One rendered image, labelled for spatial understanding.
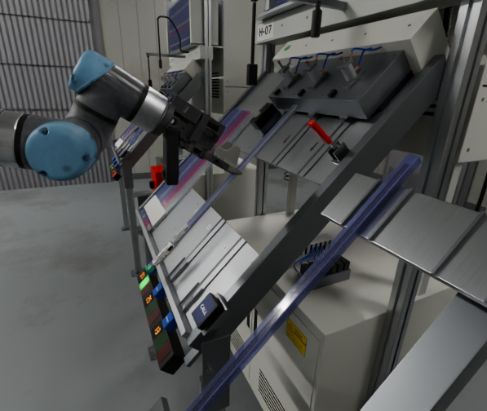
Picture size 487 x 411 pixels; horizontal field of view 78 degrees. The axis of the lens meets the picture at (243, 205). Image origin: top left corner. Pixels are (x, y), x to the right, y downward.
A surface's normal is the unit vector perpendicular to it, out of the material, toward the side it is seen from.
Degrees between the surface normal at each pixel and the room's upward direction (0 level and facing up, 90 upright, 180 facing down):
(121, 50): 90
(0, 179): 90
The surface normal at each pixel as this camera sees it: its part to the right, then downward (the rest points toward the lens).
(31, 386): 0.03, -0.94
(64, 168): 0.29, 0.35
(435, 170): -0.90, 0.13
